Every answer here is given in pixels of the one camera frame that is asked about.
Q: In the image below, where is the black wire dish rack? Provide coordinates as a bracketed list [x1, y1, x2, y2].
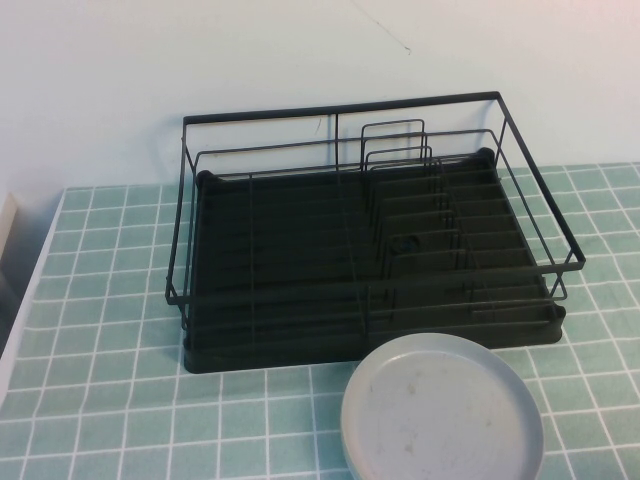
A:
[163, 90, 586, 346]

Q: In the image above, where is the black plastic drip tray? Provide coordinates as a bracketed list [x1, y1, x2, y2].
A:
[182, 147, 569, 375]

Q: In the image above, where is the grey round plate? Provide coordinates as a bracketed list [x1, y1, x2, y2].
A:
[339, 332, 545, 480]

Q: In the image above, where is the green checkered tablecloth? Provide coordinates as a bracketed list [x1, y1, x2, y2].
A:
[0, 160, 640, 480]

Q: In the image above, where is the yellow round plate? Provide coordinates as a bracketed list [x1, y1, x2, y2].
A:
[342, 439, 362, 480]

